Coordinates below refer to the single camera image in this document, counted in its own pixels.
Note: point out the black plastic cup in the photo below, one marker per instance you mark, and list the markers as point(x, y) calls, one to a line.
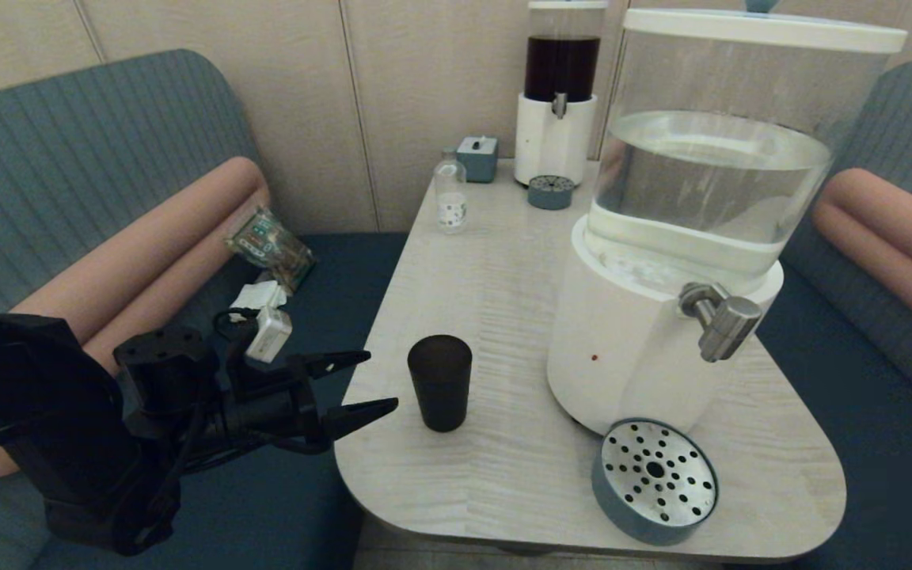
point(440, 388)

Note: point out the large blue round drip tray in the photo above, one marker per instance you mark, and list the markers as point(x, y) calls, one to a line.
point(654, 475)

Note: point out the small blue tissue box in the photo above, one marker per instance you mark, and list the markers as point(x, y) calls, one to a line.
point(477, 161)

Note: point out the large metal dispenser tap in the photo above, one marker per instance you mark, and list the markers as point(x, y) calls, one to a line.
point(725, 324)

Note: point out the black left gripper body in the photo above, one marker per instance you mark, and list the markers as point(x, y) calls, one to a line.
point(266, 404)

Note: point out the small dark drink dispenser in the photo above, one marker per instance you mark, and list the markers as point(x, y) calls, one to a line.
point(551, 142)

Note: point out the teal ribbed sofa bench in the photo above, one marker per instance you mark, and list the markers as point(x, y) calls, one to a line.
point(860, 427)
point(282, 507)

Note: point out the small clear glass bottle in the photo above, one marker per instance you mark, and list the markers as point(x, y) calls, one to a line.
point(451, 204)

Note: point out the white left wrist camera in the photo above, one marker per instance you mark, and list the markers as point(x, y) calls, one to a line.
point(270, 334)

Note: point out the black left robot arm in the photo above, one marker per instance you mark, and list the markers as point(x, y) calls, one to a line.
point(52, 427)

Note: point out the white folded napkins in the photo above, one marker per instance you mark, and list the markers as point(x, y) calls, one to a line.
point(260, 294)

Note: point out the pink bolster cushion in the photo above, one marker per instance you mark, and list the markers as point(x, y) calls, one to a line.
point(891, 237)
point(147, 261)

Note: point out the small metal dispenser tap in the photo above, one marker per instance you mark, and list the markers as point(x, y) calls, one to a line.
point(559, 105)

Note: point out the clear plastic snack packet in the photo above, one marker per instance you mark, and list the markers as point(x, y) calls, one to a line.
point(270, 244)

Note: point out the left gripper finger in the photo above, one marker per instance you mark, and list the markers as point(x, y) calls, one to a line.
point(333, 362)
point(357, 418)

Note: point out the small blue round drip tray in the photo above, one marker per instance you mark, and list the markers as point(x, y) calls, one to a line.
point(550, 194)

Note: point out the large clear water dispenser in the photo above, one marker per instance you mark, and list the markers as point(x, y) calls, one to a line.
point(622, 340)

